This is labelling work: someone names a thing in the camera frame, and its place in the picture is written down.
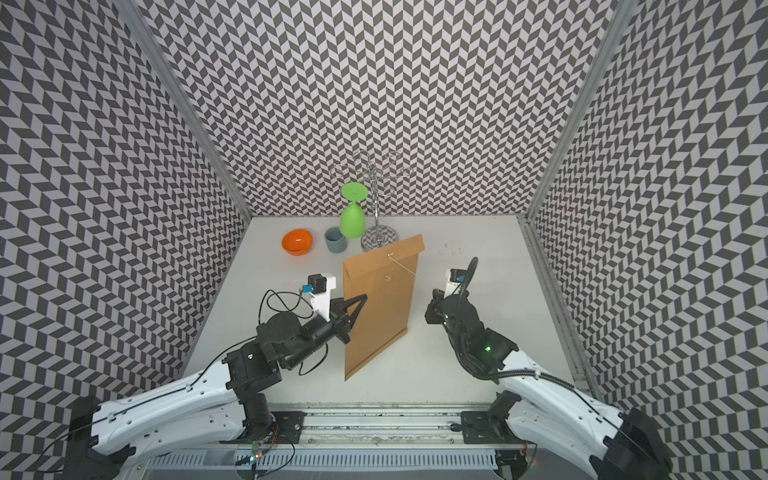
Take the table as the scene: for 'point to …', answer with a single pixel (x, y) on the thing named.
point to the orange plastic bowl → (297, 242)
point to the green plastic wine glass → (352, 220)
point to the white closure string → (389, 257)
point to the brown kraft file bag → (386, 278)
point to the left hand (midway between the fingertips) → (365, 300)
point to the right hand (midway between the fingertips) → (433, 297)
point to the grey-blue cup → (335, 240)
